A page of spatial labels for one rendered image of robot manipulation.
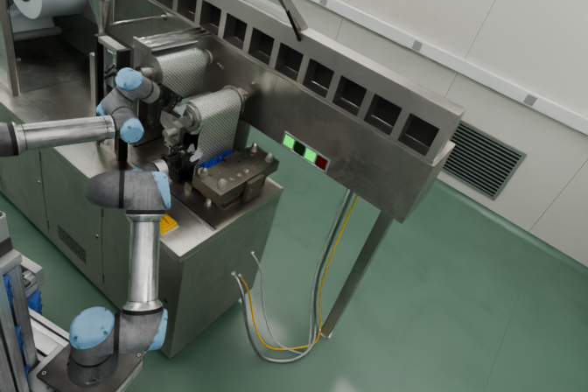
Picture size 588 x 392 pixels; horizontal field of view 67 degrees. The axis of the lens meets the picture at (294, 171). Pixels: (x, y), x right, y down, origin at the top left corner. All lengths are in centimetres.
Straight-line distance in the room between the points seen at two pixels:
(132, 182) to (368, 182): 93
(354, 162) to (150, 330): 98
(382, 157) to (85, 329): 116
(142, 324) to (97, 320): 12
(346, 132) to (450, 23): 236
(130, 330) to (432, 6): 338
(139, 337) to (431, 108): 118
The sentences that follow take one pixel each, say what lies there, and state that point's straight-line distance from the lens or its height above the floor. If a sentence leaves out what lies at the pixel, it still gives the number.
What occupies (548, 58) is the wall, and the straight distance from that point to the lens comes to 388.
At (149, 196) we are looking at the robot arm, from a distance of 138.
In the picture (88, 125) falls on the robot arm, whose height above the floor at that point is 142.
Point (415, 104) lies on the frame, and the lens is 163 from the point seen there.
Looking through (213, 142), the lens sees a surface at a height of 112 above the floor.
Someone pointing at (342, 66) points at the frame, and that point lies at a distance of 173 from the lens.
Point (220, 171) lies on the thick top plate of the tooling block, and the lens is 196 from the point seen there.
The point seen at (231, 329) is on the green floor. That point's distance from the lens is 268.
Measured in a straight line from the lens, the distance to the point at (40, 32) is 255.
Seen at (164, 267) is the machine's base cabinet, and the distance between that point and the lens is 196.
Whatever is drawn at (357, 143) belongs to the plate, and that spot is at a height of 135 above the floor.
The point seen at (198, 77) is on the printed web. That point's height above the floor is 129.
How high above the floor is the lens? 225
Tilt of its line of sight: 36 degrees down
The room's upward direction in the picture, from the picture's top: 18 degrees clockwise
